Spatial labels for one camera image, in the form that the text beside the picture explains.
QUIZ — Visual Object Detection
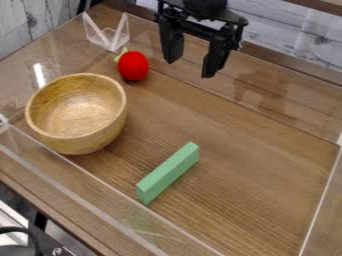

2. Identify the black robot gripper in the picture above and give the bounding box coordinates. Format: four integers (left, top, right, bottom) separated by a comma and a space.
157, 0, 249, 78

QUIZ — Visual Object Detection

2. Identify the green rectangular block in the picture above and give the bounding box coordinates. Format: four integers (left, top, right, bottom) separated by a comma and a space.
135, 142, 199, 205

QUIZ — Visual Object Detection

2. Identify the brown wooden bowl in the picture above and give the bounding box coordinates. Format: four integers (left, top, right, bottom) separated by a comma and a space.
26, 73, 127, 155

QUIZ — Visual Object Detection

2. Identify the red felt ball with leaf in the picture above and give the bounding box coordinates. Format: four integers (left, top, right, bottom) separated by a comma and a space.
114, 47, 150, 81

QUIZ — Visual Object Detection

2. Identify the clear acrylic corner bracket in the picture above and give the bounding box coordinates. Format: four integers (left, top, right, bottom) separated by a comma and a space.
82, 13, 130, 52

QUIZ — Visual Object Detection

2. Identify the clear acrylic front wall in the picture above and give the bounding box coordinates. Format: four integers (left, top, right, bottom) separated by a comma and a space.
0, 115, 223, 256

